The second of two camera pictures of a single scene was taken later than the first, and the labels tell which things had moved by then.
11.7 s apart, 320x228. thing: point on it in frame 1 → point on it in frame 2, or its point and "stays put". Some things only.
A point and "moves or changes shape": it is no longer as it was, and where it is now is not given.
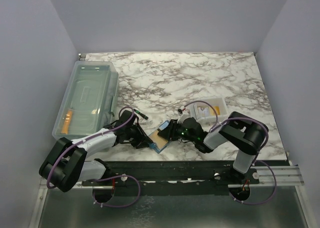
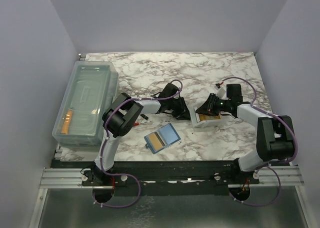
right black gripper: [170, 132] → [208, 107]
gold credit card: [160, 141] moves or changes shape
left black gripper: [143, 138] → [184, 114]
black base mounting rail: [203, 179] stays put
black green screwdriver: [141, 114] stays put
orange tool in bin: [67, 122] stays put
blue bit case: [159, 143] moves or changes shape
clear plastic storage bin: [89, 102] stays put
